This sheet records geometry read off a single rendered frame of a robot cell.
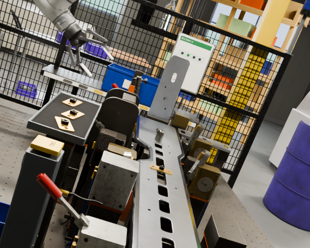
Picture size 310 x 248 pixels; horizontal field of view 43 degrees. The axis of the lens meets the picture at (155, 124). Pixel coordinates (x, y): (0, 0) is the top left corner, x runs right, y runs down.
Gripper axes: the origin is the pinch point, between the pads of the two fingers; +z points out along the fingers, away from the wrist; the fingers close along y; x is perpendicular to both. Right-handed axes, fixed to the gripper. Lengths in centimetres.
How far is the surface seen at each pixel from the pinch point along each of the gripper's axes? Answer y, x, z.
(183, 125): 11, 23, 52
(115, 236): -1, -107, 25
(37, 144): -4, -99, 2
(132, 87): 1.1, 28.3, 20.3
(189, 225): 5, -81, 46
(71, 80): -22.9, 32.3, -1.7
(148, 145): -0.7, -25.4, 36.2
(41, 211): -13, -99, 13
